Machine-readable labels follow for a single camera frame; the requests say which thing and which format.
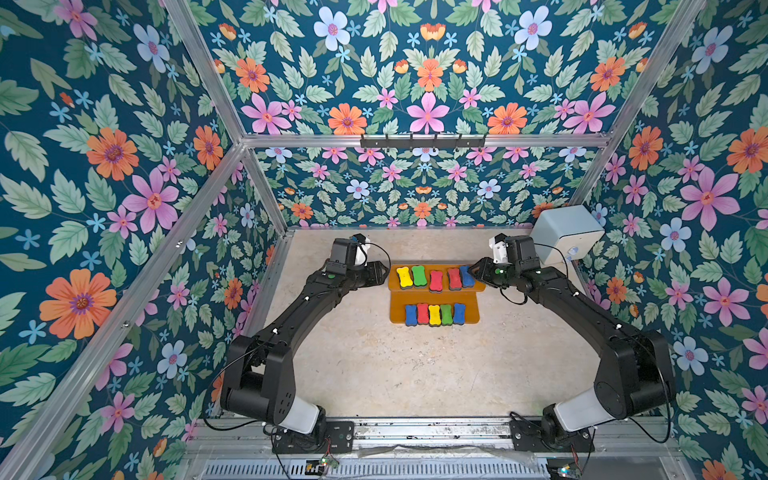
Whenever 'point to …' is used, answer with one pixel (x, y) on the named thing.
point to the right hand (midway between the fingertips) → (471, 267)
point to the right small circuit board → (568, 471)
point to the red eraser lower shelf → (423, 317)
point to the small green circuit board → (329, 461)
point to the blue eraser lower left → (411, 313)
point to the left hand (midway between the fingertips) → (385, 267)
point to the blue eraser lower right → (459, 313)
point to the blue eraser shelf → (468, 279)
